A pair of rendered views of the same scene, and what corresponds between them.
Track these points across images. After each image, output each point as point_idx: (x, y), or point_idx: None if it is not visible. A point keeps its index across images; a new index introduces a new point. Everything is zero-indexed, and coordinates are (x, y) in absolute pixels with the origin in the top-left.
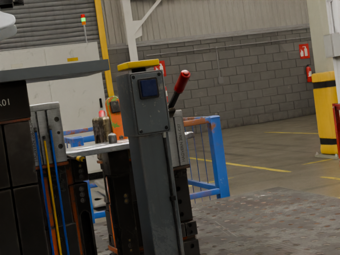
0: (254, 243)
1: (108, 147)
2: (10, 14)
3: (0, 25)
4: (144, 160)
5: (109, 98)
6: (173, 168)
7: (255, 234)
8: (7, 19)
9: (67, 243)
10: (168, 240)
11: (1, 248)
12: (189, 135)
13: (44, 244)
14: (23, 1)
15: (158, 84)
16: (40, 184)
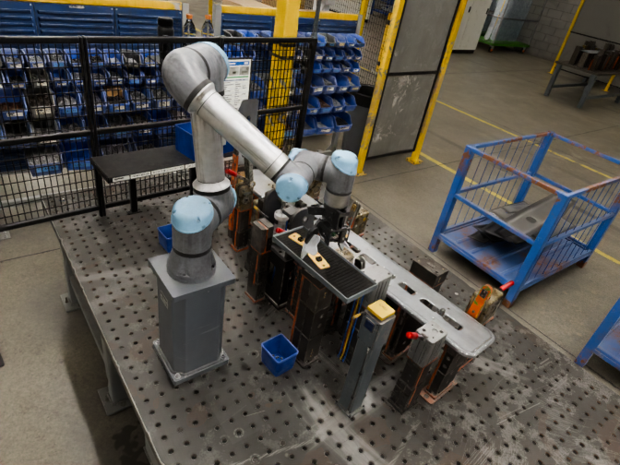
0: (482, 437)
1: (415, 316)
2: (316, 250)
3: (309, 252)
4: (356, 348)
5: (484, 286)
6: (412, 361)
7: (506, 436)
8: (313, 252)
9: (351, 336)
10: (351, 384)
11: (297, 319)
12: (463, 354)
13: (309, 333)
14: (347, 240)
15: (375, 327)
16: (354, 305)
